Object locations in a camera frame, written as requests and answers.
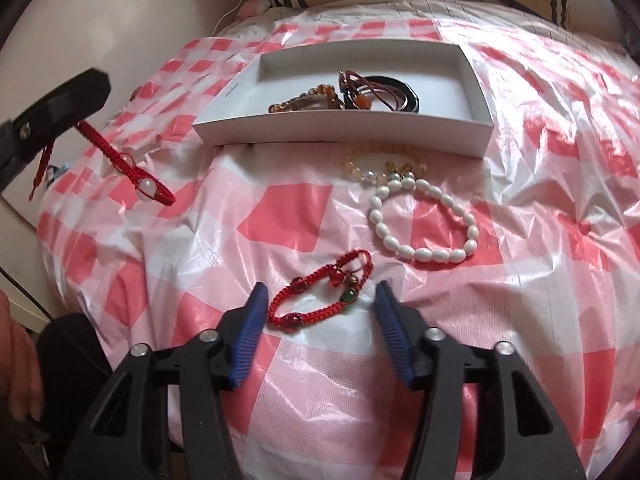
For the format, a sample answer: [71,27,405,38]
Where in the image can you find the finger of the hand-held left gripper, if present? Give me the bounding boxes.
[0,67,111,196]

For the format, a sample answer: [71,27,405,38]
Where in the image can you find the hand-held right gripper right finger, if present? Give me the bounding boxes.
[375,280,586,480]

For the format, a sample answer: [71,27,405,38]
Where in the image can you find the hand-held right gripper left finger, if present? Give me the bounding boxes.
[60,282,269,480]

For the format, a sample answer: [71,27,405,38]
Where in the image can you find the red string bracelet white bead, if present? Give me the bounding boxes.
[29,121,177,207]

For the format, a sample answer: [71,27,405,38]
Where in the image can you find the red string bracelet coloured beads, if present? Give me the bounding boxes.
[268,250,375,329]

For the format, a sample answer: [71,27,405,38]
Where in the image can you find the white cardboard box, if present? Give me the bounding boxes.
[192,42,493,160]

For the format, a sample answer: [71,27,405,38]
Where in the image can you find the black bracelet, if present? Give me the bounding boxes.
[362,75,422,114]

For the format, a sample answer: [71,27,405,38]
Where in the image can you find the brown cord bracelet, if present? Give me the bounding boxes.
[338,70,401,112]

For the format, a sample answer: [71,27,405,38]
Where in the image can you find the person's left hand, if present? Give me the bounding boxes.
[0,292,45,421]

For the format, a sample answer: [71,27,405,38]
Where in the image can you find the red white checkered plastic sheet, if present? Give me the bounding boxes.
[35,15,640,480]

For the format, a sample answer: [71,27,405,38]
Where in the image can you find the pink cloth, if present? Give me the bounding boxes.
[240,0,274,19]

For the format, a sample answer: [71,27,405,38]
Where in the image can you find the pale yellow bead bracelet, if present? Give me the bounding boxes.
[342,142,431,184]

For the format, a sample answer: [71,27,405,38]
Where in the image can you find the white cable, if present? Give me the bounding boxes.
[212,0,252,37]

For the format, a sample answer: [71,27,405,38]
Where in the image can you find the black cable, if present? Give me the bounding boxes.
[0,267,55,322]

